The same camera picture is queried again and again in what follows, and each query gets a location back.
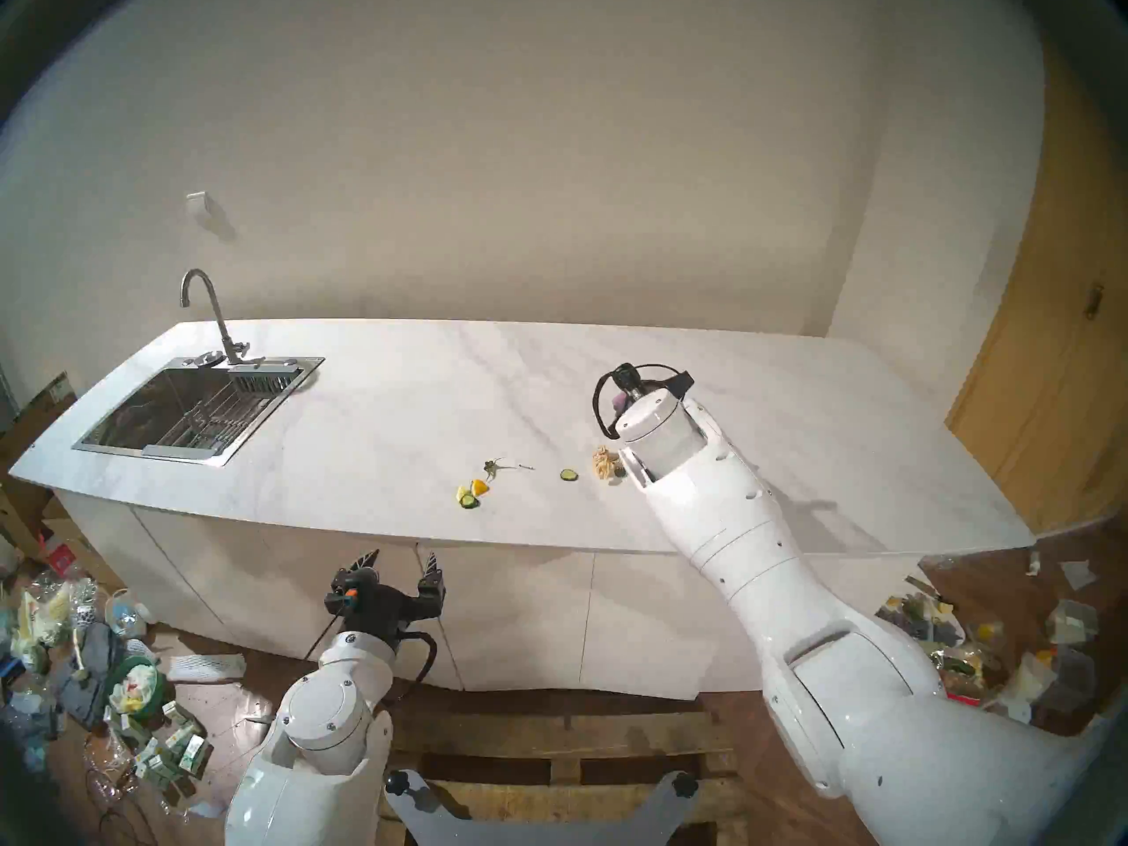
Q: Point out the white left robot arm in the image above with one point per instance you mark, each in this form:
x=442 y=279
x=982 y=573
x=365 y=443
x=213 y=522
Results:
x=326 y=721

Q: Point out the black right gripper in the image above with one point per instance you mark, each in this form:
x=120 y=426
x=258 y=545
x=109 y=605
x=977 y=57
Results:
x=680 y=382

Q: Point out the white paper scrap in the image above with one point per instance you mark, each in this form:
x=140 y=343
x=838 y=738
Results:
x=1078 y=574

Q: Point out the cardboard box with red print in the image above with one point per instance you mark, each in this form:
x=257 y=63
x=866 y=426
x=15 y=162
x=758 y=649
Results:
x=75 y=549

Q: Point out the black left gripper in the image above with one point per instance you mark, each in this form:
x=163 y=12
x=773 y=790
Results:
x=379 y=602

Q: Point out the black base knob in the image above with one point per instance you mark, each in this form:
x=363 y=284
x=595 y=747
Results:
x=686 y=783
x=401 y=782

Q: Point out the beige noodle clump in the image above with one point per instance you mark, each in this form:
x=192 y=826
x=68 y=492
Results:
x=604 y=461

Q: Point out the wooden door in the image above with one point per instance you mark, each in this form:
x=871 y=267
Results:
x=1049 y=368

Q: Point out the steel gooseneck faucet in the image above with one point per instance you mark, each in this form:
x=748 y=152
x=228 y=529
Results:
x=220 y=320

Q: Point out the clear plastic cup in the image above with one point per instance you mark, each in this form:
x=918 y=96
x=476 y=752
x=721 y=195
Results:
x=125 y=615

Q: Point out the grey bag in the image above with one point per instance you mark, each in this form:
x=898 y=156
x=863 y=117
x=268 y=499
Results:
x=88 y=677

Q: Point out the wooden pallet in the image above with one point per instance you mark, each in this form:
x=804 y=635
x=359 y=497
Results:
x=546 y=734

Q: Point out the thin green stem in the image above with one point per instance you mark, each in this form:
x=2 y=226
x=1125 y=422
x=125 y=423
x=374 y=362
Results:
x=493 y=467

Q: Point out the white foam mesh sleeve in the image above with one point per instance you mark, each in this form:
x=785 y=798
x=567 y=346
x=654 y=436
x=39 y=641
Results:
x=207 y=668

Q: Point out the stainless steel sink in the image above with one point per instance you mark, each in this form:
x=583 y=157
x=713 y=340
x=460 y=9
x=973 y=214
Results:
x=132 y=412

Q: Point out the clear plastic box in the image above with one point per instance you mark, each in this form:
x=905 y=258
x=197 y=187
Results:
x=1075 y=677

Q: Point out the steel sink drying rack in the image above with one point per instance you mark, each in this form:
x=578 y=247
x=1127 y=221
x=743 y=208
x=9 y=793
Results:
x=220 y=417

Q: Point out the white wall socket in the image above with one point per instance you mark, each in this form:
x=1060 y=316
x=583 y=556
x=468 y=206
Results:
x=199 y=204

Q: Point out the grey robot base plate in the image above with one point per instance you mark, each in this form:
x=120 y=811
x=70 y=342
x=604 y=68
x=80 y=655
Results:
x=493 y=831

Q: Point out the clear plastic container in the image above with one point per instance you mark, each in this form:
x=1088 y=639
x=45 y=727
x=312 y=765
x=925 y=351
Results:
x=1071 y=622

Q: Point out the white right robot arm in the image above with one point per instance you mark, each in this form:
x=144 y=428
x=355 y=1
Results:
x=758 y=571

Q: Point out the white kitchen cabinet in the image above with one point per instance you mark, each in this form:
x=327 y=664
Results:
x=529 y=606

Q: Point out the green bowl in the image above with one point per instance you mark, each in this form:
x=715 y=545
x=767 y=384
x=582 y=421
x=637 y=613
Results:
x=141 y=686

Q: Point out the brass door hinge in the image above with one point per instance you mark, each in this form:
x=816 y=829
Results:
x=1094 y=301

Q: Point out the brown cardboard box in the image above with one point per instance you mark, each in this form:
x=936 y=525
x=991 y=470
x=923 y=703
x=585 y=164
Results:
x=31 y=421

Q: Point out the yellow lidded container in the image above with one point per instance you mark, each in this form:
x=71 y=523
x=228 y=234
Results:
x=987 y=631

